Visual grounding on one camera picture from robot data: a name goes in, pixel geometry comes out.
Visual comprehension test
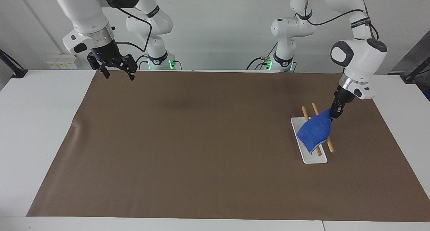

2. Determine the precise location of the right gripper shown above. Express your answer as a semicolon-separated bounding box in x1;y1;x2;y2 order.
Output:
86;41;138;81

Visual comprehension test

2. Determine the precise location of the blue towel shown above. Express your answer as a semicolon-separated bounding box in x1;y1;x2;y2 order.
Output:
296;109;333;152

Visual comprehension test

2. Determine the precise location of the black stand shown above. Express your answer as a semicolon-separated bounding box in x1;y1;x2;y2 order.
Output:
0;49;29;79
399;56;430;84

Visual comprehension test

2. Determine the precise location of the black cable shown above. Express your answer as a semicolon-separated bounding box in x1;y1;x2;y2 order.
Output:
97;0;153;53
303;0;380;41
135;54;149;71
246;42;278;71

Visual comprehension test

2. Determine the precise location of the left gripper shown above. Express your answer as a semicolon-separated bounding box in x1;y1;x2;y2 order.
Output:
336;86;356;106

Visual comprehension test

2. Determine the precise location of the white rack base plate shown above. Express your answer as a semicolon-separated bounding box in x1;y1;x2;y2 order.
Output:
290;117;328;165

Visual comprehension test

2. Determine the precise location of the wooden rod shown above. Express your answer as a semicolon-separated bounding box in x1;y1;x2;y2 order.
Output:
301;106;323;156
311;102;335;153

